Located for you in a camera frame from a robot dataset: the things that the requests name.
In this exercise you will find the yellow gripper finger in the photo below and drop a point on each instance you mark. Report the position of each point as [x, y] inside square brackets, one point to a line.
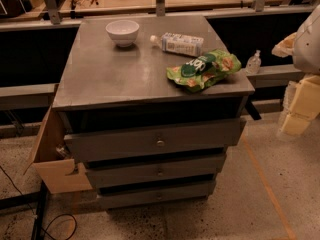
[301, 105]
[285, 47]

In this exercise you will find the green rice chip bag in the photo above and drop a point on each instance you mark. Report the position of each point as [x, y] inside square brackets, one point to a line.
[204, 71]

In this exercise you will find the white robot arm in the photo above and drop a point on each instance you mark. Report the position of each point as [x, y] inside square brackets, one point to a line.
[306, 52]

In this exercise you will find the white ceramic bowl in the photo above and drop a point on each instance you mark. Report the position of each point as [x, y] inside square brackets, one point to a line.
[123, 32]

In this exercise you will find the hand sanitizer pump bottle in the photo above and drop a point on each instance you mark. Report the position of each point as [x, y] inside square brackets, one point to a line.
[253, 63]

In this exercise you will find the clear plastic water bottle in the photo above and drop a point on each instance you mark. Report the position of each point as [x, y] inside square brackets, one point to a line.
[179, 44]

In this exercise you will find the grey drawer cabinet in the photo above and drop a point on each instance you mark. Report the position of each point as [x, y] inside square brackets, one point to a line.
[105, 88]

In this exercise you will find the bottom grey drawer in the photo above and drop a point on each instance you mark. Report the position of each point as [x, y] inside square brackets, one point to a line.
[157, 195]

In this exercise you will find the grey drawer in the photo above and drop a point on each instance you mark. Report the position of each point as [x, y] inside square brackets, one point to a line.
[145, 141]
[155, 171]
[157, 195]

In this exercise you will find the middle grey drawer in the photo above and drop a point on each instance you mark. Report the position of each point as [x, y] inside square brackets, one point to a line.
[155, 171]

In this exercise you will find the top grey drawer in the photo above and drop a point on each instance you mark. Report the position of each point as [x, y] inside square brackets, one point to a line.
[145, 141]

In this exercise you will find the brown cardboard box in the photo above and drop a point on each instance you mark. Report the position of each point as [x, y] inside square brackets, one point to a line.
[49, 155]

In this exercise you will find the wooden background workbench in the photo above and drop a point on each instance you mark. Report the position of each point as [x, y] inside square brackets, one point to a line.
[33, 10]

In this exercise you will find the black metal floor stand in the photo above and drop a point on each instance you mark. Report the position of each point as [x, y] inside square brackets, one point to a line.
[39, 198]

